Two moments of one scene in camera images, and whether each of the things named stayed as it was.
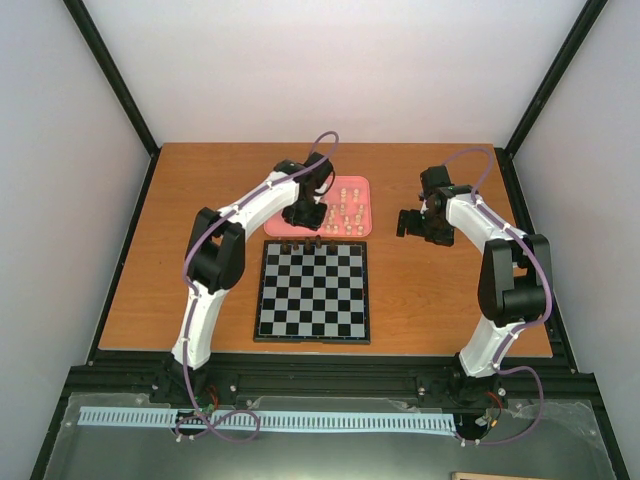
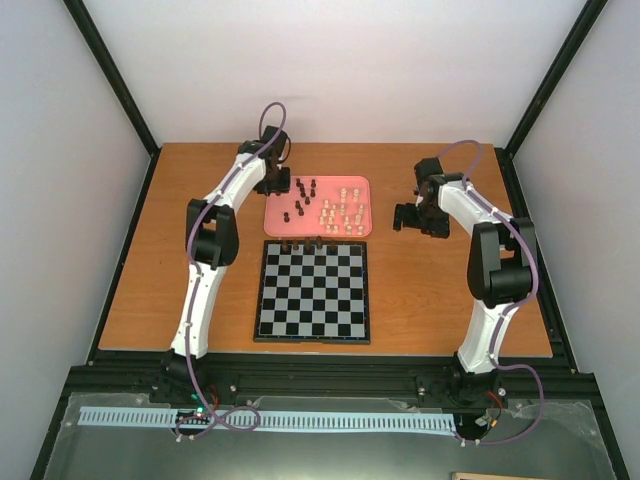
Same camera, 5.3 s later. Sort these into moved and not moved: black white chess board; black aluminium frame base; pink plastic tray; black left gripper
Moved: black left gripper
Not moved: black aluminium frame base; pink plastic tray; black white chess board
